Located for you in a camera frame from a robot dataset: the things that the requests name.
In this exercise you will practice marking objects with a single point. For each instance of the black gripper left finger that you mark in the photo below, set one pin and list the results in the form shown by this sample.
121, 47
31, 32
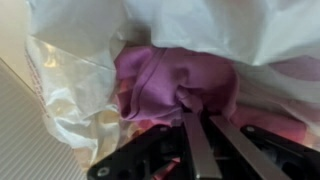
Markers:
200, 150

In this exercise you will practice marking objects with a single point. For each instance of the white plastic bag red print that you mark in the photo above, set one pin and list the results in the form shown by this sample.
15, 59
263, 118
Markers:
83, 83

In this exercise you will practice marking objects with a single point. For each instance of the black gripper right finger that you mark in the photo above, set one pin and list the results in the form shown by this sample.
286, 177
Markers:
246, 150

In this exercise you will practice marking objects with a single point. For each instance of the pink purple cloth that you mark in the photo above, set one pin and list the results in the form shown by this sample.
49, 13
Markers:
160, 83

